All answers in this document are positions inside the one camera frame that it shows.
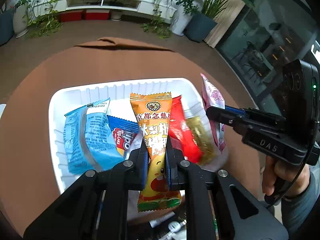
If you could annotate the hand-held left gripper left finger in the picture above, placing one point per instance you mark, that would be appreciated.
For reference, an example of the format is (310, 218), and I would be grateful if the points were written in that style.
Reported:
(144, 165)

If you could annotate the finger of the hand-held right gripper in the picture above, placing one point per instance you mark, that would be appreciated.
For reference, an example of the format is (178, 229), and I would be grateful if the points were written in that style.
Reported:
(220, 116)
(235, 110)

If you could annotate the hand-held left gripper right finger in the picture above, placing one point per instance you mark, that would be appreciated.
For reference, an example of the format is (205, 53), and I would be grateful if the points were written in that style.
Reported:
(168, 165)

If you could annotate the pink white snack packet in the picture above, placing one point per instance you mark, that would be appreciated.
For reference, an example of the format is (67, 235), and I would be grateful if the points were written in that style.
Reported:
(212, 95)

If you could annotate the gold snack packet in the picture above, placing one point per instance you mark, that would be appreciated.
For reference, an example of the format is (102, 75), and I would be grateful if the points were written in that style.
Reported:
(200, 140)

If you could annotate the orange candy packet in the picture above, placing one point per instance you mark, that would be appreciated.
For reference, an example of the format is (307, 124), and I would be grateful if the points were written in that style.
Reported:
(155, 130)

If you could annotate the blue roll cake packet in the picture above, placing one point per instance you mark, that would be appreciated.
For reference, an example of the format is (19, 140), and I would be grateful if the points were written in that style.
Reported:
(122, 135)

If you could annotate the red snack packet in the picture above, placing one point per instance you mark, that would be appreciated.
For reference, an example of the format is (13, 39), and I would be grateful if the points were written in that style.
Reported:
(178, 127)

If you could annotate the light blue snack packet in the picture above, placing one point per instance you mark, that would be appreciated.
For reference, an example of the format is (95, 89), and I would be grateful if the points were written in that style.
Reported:
(85, 135)

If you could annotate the white plastic tray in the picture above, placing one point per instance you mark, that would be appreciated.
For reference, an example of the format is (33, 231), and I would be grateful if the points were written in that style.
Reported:
(82, 95)

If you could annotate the person's right hand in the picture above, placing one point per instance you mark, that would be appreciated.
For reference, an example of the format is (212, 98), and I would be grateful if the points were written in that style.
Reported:
(270, 170)

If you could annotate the glass sliding door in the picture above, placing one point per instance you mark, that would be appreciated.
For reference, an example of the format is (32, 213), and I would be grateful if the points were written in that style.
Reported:
(262, 42)

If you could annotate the large-leaf plant in blue pot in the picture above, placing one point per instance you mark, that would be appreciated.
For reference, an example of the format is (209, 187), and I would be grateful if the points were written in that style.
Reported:
(200, 27)

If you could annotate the plant in tall white pot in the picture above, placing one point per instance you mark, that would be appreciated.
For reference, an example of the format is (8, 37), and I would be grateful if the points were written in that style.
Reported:
(182, 22)

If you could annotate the white television console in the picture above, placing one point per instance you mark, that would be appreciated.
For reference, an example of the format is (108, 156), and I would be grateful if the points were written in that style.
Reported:
(155, 7)

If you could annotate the small white pot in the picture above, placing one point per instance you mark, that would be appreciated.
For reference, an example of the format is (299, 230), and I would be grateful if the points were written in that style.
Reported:
(116, 15)

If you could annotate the white round object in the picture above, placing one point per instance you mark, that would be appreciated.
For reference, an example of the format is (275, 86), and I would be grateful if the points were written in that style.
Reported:
(2, 111)

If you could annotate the red storage box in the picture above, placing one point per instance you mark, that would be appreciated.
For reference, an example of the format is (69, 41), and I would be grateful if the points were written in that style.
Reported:
(97, 15)
(71, 16)

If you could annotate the small-leaf tree in blue pot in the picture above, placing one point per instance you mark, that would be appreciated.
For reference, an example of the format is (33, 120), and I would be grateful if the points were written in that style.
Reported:
(5, 27)

